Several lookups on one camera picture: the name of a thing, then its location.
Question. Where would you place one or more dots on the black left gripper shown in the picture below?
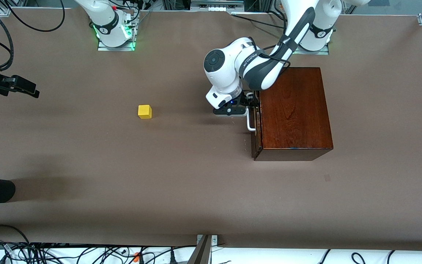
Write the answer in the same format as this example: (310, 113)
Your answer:
(248, 99)

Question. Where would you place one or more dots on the wooden drawer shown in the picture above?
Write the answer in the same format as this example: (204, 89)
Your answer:
(255, 141)

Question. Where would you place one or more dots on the yellow cube block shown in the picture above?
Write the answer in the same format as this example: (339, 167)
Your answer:
(144, 112)

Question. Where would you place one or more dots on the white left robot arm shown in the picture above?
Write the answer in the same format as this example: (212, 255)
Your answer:
(225, 79)

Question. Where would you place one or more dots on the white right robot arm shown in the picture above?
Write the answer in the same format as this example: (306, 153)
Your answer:
(104, 22)

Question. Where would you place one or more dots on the dark wooden drawer cabinet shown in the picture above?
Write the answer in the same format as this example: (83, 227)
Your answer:
(295, 117)

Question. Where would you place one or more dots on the white connector strip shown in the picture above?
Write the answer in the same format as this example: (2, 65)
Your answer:
(218, 8)

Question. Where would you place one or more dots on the brown table cover sheet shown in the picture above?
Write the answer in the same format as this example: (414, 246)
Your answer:
(86, 165)

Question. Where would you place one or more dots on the grey metal pole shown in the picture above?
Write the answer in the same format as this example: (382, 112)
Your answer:
(200, 253)

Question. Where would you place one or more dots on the small orange clip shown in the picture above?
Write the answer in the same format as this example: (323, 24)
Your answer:
(136, 256)

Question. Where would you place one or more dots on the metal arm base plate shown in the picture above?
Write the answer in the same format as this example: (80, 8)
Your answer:
(317, 52)
(115, 48)

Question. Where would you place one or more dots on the metal bracket with screws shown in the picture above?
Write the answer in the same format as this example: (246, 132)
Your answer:
(215, 240)

